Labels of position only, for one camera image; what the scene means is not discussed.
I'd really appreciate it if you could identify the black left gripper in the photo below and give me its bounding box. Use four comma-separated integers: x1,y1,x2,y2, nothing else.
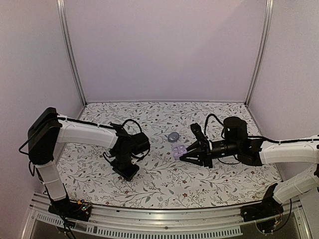
110,152,140,182

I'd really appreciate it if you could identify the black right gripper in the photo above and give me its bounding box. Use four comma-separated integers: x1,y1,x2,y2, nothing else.
179,140,240,169

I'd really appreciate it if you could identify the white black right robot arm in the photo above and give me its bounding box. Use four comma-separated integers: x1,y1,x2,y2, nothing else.
180,117,319,222

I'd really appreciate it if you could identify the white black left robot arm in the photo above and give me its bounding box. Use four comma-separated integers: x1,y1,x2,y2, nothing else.
18,107,151,221

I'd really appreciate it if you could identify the floral patterned table mat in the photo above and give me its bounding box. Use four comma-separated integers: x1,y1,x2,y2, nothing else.
57,102,281,209

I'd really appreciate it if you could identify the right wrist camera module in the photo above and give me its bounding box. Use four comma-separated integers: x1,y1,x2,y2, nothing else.
190,123,208,143

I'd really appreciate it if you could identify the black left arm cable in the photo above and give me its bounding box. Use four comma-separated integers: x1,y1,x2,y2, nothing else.
122,119,144,135

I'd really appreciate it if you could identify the aluminium front rail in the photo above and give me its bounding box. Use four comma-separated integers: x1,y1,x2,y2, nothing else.
21,193,314,239

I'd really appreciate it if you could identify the right aluminium frame post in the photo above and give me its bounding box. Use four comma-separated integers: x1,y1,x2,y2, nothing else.
245,0,274,107

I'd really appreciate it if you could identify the aluminium frame post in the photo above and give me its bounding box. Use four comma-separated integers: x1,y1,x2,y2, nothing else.
56,0,87,106
245,0,274,107

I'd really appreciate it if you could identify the left aluminium frame post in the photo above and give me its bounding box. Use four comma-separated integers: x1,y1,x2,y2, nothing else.
56,0,87,106

